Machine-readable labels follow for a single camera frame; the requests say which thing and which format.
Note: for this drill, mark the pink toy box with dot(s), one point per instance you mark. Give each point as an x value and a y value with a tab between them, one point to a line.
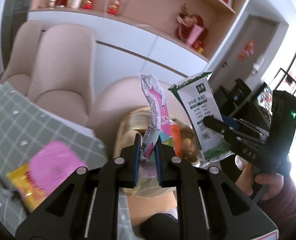
52	165

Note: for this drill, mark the pink white snack wrapper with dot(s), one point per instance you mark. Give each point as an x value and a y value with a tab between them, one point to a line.
159	123

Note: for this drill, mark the wooden wall shelf unit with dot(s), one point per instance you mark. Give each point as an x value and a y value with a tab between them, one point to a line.
160	17

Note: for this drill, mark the person's right hand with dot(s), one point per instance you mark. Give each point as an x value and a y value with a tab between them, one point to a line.
246	180

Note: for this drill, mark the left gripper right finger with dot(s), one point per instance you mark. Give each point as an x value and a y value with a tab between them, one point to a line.
210	205

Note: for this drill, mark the green grid tablecloth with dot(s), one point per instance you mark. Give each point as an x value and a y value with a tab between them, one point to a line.
24	130

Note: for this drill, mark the middle beige chair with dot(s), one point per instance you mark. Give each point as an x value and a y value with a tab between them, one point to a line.
63	77

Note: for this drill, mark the red sleeve forearm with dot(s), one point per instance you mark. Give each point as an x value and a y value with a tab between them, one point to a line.
281	209

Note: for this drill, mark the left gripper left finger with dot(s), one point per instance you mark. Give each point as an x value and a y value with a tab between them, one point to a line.
85	205

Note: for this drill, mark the black water dispenser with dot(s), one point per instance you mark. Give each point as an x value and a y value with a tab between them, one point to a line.
228	101

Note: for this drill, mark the red figurine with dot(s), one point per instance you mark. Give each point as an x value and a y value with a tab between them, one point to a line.
88	4
113	7

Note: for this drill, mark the far beige chair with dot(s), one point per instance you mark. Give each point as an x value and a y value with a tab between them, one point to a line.
22	59

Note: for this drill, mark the left red figurine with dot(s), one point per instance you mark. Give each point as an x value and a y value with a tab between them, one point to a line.
88	4

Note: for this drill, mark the near beige chair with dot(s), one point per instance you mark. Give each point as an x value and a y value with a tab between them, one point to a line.
110	107

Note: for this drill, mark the right red figurine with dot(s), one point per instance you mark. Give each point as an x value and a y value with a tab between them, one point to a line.
113	7

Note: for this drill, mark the yellow bin liner bag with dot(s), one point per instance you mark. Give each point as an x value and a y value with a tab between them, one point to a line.
183	141

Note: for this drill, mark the white lower cabinet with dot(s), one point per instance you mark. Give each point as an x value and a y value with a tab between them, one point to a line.
127	48

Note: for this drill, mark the red door decoration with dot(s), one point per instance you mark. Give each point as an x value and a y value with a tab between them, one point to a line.
247	50

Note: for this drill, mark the beige chair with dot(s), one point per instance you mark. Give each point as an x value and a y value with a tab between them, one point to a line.
63	77
110	107
22	59

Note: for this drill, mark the yellow nabati snack bag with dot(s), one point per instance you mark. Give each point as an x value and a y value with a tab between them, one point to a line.
31	194

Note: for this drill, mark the green white milk carton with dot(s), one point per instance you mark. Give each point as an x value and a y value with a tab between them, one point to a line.
196	97

